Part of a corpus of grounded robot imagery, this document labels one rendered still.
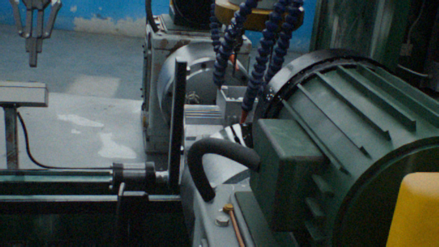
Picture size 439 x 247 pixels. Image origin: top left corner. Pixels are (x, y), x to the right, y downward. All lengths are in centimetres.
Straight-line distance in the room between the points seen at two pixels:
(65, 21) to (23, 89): 559
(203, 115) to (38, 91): 43
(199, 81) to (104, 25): 551
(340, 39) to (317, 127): 70
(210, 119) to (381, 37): 37
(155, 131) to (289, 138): 116
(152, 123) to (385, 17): 83
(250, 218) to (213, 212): 5
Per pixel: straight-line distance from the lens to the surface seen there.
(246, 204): 66
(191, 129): 110
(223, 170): 83
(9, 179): 127
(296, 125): 53
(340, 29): 121
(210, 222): 65
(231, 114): 112
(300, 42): 679
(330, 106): 53
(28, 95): 136
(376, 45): 104
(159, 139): 164
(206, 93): 137
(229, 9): 105
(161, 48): 155
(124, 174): 103
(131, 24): 677
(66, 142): 173
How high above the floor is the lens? 150
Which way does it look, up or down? 21 degrees down
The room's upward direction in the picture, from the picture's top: 6 degrees clockwise
